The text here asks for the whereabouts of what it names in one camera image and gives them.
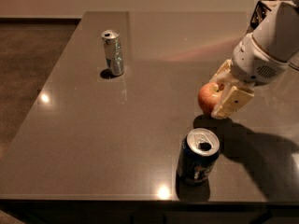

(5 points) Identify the red apple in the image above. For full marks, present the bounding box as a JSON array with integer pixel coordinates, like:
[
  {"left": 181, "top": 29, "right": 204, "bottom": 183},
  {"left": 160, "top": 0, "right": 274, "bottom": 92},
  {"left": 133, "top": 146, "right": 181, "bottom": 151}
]
[{"left": 197, "top": 82, "right": 223, "bottom": 115}]

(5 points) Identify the tall silver can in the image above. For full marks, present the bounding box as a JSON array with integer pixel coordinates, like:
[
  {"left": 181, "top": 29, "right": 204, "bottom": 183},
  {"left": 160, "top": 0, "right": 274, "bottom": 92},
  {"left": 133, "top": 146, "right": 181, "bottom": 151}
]
[{"left": 101, "top": 30, "right": 124, "bottom": 77}]

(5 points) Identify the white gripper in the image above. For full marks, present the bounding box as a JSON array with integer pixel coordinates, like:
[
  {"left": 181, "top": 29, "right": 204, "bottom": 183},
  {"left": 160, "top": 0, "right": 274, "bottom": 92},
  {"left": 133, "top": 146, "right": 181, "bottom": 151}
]
[{"left": 210, "top": 33, "right": 288, "bottom": 119}]

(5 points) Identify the black wire basket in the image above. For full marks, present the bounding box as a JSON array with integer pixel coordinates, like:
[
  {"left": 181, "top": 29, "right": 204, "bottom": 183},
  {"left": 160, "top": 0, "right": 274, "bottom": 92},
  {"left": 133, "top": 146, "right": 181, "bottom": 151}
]
[{"left": 248, "top": 0, "right": 278, "bottom": 33}]

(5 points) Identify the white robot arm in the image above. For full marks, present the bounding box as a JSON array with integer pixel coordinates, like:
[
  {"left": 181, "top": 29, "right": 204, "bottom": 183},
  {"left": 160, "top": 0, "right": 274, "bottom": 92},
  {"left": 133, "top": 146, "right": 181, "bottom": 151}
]
[{"left": 211, "top": 0, "right": 299, "bottom": 119}]

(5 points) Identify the blue pepsi can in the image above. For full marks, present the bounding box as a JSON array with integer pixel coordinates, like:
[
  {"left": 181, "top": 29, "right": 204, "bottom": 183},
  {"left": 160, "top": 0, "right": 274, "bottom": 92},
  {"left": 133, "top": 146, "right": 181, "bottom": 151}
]
[{"left": 177, "top": 128, "right": 220, "bottom": 185}]

